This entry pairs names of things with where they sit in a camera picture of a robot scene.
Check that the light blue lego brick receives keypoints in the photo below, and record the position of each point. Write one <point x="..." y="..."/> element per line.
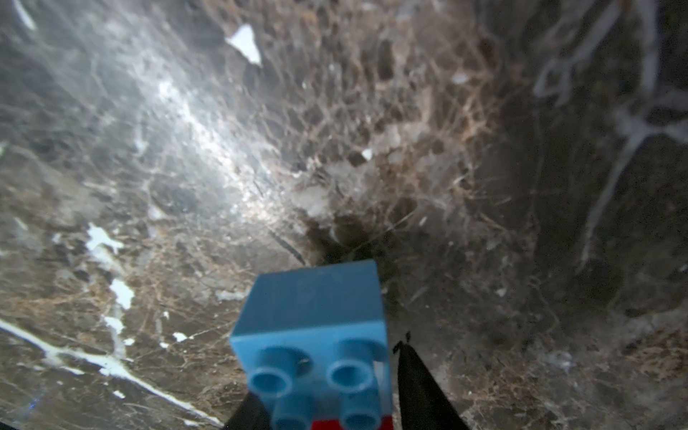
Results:
<point x="313" y="344"/>

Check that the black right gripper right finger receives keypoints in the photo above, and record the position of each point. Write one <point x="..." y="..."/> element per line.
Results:
<point x="423" y="404"/>

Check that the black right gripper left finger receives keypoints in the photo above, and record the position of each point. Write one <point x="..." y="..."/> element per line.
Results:
<point x="251" y="414"/>

